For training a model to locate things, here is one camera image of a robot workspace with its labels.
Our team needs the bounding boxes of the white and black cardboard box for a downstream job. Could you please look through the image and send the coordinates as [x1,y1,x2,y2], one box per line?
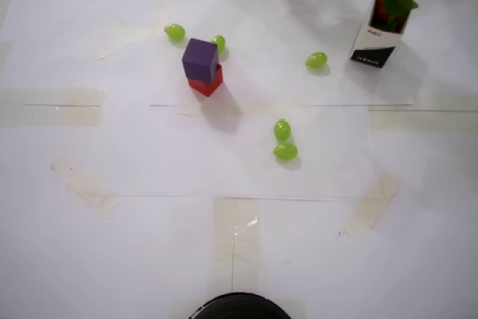
[349,0,415,69]

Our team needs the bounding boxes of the black round dome object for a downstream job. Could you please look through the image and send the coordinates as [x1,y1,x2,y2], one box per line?
[188,291,293,319]

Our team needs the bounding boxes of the beige masking tape strip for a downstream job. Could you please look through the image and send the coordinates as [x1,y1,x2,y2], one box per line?
[212,197,261,266]
[0,88,108,128]
[341,173,403,238]
[95,19,165,61]
[50,153,120,222]
[368,105,478,132]

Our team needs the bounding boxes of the green plastic grape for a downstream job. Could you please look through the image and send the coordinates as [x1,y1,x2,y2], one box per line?
[273,142,299,162]
[305,52,329,71]
[211,34,227,54]
[273,118,292,141]
[164,22,187,43]

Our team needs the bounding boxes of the white paper sheet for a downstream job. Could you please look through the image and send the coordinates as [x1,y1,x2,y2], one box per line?
[149,0,415,107]

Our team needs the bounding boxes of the red strawberry with green leaves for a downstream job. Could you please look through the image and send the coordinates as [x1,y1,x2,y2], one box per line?
[375,0,422,32]

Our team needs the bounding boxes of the red wooden cube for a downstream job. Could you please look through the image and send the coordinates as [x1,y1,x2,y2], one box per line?
[187,64,225,99]

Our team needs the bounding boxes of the red strawberry with stem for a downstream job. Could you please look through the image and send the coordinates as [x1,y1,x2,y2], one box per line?
[372,16,407,35]

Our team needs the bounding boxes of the purple wooden cube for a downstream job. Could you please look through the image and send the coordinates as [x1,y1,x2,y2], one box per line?
[181,37,220,83]

